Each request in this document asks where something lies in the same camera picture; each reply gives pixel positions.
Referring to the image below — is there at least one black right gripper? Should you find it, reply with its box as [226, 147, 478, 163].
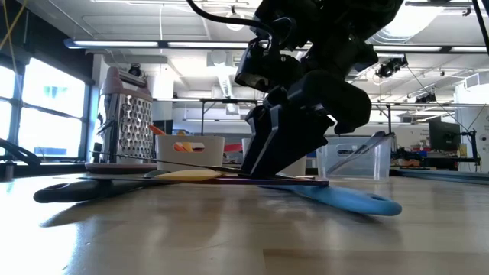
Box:
[241, 68, 374, 180]

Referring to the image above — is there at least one long yellow plastic utensil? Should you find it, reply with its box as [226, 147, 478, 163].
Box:
[177, 131, 195, 153]

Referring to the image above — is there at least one blue silicone spatula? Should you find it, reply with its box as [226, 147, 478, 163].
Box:
[261, 185, 403, 218]

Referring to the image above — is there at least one iridescent metal knife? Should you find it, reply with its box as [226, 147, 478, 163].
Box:
[327, 131, 397, 176]

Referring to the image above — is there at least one orange plastic utensil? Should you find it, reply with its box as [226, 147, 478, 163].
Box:
[147, 124, 185, 153]

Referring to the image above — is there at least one white plastic bin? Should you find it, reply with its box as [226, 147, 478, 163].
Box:
[154, 134, 226, 173]
[241, 137, 309, 177]

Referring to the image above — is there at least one clear plastic bin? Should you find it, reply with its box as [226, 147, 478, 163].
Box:
[316, 136, 393, 182]

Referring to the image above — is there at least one black computer monitor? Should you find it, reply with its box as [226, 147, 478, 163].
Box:
[427, 120, 462, 153]

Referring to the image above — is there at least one large window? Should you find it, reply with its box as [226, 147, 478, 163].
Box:
[0, 57, 88, 160]

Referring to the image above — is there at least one black background workstation frame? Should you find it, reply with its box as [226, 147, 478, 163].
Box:
[152, 98, 455, 138]

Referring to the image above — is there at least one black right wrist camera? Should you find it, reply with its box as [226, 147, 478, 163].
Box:
[233, 36, 305, 93]

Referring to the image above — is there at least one white cable coil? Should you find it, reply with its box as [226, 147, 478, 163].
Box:
[224, 10, 247, 32]

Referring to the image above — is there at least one black right camera cable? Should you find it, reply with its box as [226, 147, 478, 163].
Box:
[185, 0, 277, 39]

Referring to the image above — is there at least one metal box grater pink handle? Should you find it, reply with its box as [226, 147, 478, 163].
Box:
[84, 66, 157, 175]

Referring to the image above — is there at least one LED light bar frame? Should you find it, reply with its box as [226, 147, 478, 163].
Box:
[63, 37, 489, 55]

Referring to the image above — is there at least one silver ventilation duct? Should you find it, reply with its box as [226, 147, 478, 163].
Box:
[366, 0, 448, 79]

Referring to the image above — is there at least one yellow cable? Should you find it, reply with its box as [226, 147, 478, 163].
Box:
[0, 0, 28, 53]

